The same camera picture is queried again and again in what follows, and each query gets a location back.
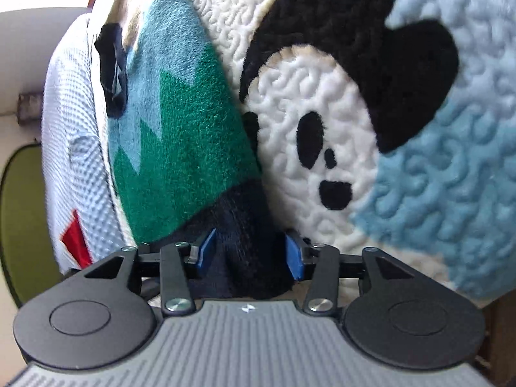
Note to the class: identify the panda print quilted bedspread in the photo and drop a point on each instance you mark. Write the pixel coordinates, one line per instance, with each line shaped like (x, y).
(376, 122)

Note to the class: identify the red cloth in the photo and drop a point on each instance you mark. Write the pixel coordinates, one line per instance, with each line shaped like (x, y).
(75, 242)

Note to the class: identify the light blue dotted blanket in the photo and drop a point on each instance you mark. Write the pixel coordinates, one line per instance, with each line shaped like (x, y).
(74, 152)

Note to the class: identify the green navy knit cardigan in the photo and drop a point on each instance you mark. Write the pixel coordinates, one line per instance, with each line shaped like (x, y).
(179, 154)

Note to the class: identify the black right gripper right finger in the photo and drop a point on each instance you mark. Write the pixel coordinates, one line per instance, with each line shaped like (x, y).
(388, 310)

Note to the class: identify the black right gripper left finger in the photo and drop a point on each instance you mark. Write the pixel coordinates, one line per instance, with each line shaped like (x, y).
(108, 311)

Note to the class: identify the green chair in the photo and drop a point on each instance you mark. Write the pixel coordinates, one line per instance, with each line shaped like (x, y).
(27, 257)

